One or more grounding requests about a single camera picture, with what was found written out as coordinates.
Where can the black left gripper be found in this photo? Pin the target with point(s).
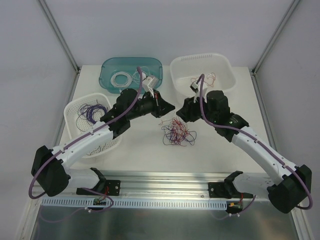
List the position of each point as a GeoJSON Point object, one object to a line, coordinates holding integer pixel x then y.
{"type": "Point", "coordinates": [157, 105]}

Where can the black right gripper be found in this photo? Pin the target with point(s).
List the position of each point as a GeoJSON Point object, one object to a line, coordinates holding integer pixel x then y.
{"type": "Point", "coordinates": [192, 110]}

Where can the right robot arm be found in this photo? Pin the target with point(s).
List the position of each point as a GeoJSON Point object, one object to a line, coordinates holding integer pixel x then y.
{"type": "Point", "coordinates": [286, 185]}

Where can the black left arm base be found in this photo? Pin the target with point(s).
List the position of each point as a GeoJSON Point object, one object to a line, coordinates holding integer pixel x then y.
{"type": "Point", "coordinates": [108, 187]}

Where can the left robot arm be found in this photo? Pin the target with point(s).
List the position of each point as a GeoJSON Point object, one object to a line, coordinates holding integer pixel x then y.
{"type": "Point", "coordinates": [52, 167]}

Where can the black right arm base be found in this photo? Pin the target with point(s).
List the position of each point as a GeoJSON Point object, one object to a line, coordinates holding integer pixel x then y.
{"type": "Point", "coordinates": [226, 189]}

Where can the white tub basket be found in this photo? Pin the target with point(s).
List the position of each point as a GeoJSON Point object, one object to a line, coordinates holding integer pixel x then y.
{"type": "Point", "coordinates": [217, 70]}

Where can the teal plastic bin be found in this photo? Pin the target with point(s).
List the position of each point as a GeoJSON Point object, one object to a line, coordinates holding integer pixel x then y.
{"type": "Point", "coordinates": [120, 73]}

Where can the white perforated tray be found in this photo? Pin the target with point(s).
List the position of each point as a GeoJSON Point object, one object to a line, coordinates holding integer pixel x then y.
{"type": "Point", "coordinates": [82, 113]}

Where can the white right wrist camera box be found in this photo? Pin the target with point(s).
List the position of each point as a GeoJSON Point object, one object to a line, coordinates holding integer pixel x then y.
{"type": "Point", "coordinates": [198, 90]}

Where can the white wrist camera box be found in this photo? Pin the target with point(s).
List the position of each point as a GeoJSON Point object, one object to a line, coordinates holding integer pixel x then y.
{"type": "Point", "coordinates": [198, 90]}
{"type": "Point", "coordinates": [149, 84]}

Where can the aluminium frame rail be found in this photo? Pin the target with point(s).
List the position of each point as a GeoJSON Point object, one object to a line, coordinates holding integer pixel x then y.
{"type": "Point", "coordinates": [142, 184]}

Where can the white slotted cable duct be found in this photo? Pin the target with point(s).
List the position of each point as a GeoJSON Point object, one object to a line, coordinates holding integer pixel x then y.
{"type": "Point", "coordinates": [135, 203]}

